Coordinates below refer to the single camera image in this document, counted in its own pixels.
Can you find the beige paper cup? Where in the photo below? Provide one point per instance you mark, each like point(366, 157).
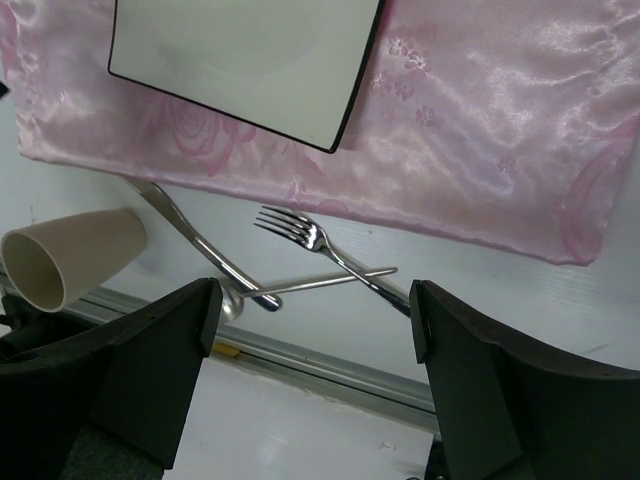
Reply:
point(55, 263)

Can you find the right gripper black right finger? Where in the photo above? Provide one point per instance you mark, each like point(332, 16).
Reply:
point(510, 406)

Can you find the white square plate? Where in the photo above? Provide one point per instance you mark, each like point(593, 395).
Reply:
point(293, 68)

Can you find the silver table knife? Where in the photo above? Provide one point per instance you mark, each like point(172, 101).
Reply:
point(239, 281)

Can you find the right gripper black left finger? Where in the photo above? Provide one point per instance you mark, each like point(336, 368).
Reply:
point(109, 401)

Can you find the pink rose satin cloth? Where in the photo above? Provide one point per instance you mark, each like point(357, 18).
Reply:
point(504, 123)

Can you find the silver fork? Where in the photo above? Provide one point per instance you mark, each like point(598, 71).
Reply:
point(301, 230)

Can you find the silver spoon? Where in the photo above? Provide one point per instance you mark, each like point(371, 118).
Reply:
point(233, 301)

